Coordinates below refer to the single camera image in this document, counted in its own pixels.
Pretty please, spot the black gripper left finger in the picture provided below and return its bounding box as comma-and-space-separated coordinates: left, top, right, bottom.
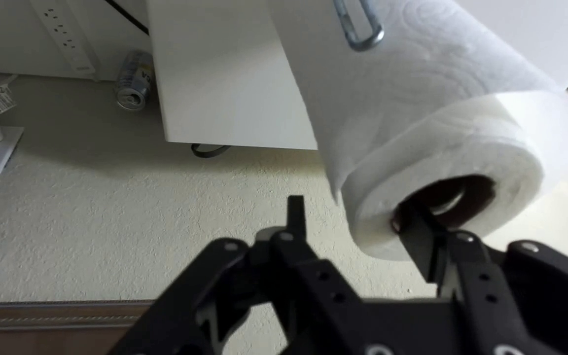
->
109, 194, 391, 355

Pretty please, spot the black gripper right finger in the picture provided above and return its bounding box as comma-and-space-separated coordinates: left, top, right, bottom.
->
391, 196, 568, 355

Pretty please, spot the white paper towel roll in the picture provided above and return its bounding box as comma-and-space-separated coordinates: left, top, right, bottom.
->
267, 0, 568, 263

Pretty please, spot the white microwave oven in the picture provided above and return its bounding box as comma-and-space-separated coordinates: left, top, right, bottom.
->
145, 0, 568, 154

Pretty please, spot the silver can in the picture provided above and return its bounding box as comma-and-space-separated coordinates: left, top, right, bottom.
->
113, 50, 156, 115

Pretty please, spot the white power strip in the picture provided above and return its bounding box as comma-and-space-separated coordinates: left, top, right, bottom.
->
30, 0, 99, 83

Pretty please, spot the silver wire towel stand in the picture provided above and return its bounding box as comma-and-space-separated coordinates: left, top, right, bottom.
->
332, 0, 389, 54

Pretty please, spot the black microwave cord with plug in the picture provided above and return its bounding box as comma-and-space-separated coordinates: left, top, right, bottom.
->
105, 0, 152, 36

